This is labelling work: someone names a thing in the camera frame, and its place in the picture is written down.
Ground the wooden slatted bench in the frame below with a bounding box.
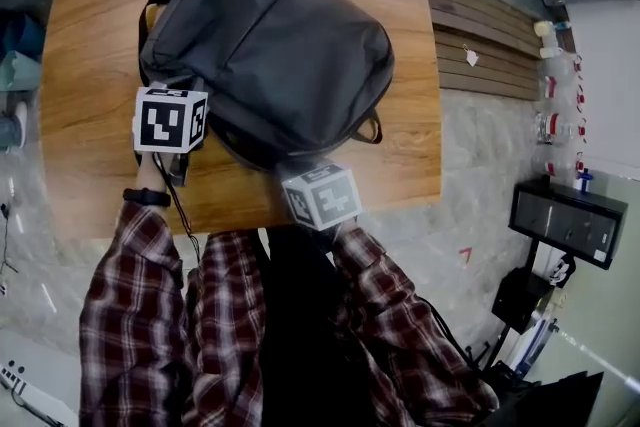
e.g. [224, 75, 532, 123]
[421, 0, 546, 103]

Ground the person's right forearm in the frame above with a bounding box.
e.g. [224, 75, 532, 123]
[329, 220, 501, 427]

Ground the black body cable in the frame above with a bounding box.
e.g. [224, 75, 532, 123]
[413, 294, 484, 369]

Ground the small black box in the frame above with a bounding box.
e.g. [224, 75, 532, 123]
[491, 266, 554, 335]

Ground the teal bag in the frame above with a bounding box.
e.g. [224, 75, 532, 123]
[0, 12, 45, 92]

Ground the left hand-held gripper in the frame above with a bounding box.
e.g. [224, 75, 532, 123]
[131, 84, 210, 188]

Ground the black wristband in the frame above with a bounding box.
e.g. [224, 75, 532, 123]
[122, 187, 173, 209]

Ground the row of clear water bottles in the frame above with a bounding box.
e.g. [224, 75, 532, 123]
[530, 18, 587, 180]

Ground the person's left forearm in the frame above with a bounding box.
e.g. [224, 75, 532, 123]
[78, 151, 189, 427]

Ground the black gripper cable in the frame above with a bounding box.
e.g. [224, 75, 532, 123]
[151, 151, 202, 266]

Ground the black cabinet box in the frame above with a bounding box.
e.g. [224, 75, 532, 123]
[508, 176, 629, 272]

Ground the person's torso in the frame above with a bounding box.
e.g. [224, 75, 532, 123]
[180, 225, 386, 427]

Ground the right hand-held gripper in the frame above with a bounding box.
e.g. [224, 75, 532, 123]
[278, 158, 364, 233]

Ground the dark grey backpack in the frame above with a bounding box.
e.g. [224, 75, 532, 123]
[137, 0, 397, 174]

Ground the white device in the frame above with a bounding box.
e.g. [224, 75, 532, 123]
[0, 328, 80, 427]

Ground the black bag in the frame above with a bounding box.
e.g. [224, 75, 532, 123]
[477, 368, 606, 427]

